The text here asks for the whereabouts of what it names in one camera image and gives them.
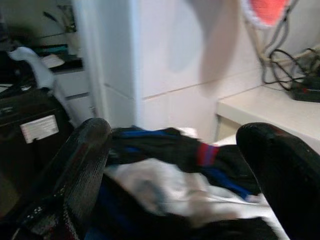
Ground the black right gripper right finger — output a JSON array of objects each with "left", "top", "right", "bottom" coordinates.
[{"left": 235, "top": 122, "right": 320, "bottom": 240}]

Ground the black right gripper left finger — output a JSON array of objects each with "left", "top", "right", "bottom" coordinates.
[{"left": 23, "top": 117, "right": 113, "bottom": 240}]

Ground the black suitcase with white label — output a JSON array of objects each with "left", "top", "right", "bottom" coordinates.
[{"left": 0, "top": 86, "right": 76, "bottom": 218}]

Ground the white printed garment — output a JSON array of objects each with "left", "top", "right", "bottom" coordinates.
[{"left": 101, "top": 159, "right": 288, "bottom": 240}]

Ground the white drawer cabinet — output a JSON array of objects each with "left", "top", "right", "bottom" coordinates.
[{"left": 51, "top": 65, "right": 97, "bottom": 126}]

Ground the black power strip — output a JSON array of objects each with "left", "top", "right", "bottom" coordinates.
[{"left": 289, "top": 76, "right": 320, "bottom": 103}]

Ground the black and blue garment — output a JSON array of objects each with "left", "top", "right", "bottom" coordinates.
[{"left": 106, "top": 126, "right": 262, "bottom": 201}]

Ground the white cloth on luggage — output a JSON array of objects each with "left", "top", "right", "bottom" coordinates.
[{"left": 8, "top": 46, "right": 56, "bottom": 90}]

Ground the red and white crocheted piece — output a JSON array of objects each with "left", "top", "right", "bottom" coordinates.
[{"left": 239, "top": 0, "right": 292, "bottom": 30}]

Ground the black cable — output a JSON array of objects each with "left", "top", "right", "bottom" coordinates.
[{"left": 261, "top": 48, "right": 312, "bottom": 91}]

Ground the grey cable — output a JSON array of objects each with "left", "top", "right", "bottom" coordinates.
[{"left": 261, "top": 0, "right": 300, "bottom": 66}]

